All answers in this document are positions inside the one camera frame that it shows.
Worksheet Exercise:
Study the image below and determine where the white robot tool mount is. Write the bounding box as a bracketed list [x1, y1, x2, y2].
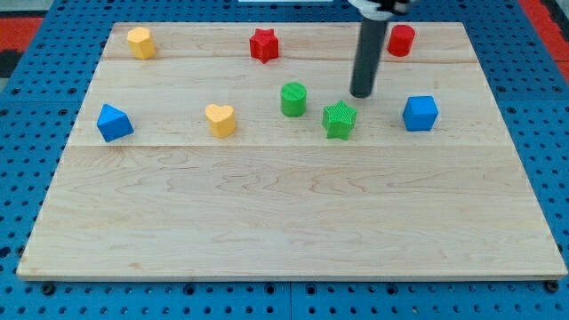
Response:
[348, 0, 412, 21]

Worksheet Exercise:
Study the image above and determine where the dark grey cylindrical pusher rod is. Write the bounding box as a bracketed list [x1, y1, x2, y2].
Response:
[349, 18, 389, 99]

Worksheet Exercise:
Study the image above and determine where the yellow heart block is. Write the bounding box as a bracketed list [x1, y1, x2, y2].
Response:
[204, 104, 236, 138]

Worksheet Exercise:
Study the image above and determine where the red cylinder block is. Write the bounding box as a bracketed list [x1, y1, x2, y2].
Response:
[388, 25, 415, 57]

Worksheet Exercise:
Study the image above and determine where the green star block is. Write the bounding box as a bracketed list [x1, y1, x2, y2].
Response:
[322, 100, 357, 140]

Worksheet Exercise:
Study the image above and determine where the blue cube block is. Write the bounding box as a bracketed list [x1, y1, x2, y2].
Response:
[403, 96, 438, 132]

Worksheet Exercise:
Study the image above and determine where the green cylinder block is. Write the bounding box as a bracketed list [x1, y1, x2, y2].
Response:
[280, 82, 308, 117]

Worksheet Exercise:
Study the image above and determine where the red star block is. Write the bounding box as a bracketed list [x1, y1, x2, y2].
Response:
[249, 28, 280, 64]

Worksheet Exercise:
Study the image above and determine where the light wooden board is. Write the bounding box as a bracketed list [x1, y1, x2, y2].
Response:
[17, 22, 567, 282]

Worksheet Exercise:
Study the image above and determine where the yellow hexagon block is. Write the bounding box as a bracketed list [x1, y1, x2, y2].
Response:
[127, 27, 156, 60]

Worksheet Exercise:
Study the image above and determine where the blue triangular prism block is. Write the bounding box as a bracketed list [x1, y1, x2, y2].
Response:
[96, 104, 134, 142]

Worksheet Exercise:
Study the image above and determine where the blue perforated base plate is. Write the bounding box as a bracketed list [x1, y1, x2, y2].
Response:
[1, 0, 568, 319]

